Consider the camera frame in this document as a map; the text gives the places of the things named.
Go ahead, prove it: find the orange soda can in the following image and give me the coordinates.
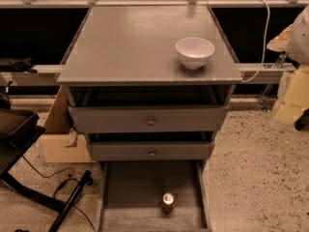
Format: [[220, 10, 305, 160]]
[[160, 192, 175, 215]]

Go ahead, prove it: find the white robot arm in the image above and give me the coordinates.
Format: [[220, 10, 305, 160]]
[[267, 6, 309, 125]]

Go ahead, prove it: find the grey drawer cabinet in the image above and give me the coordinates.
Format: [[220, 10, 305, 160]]
[[56, 5, 243, 162]]

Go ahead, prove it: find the middle grey drawer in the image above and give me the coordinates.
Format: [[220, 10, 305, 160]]
[[87, 141, 214, 161]]

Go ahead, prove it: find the top grey drawer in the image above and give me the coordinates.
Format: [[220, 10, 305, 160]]
[[69, 105, 228, 133]]

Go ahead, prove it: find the bottom grey open drawer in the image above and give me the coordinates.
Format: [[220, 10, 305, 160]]
[[96, 160, 212, 232]]

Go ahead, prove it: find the white bowl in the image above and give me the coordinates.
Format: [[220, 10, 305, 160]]
[[176, 37, 215, 70]]

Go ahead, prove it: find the cardboard box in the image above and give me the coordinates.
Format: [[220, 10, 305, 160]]
[[40, 88, 92, 163]]

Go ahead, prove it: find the black stand base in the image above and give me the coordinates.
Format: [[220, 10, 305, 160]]
[[0, 126, 95, 232]]

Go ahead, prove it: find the metal rail beam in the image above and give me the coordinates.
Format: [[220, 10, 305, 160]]
[[0, 63, 295, 86]]

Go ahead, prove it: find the black floor cable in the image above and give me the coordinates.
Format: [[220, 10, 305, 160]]
[[20, 155, 96, 230]]

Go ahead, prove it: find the black bag on rail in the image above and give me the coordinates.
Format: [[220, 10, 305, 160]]
[[0, 58, 37, 73]]

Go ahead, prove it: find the white hanging cable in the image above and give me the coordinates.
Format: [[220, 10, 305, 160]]
[[241, 0, 271, 83]]

